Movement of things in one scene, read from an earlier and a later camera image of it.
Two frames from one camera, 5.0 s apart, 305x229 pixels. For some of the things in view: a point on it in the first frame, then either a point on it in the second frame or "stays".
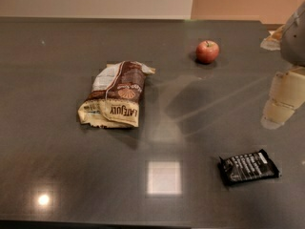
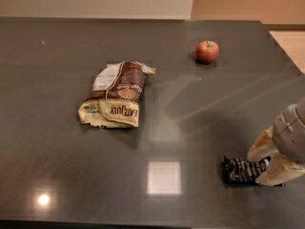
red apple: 207,52 stays
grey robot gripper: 294,43 -> 288,134
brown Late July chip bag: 113,98 stays
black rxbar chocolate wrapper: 247,167 stays
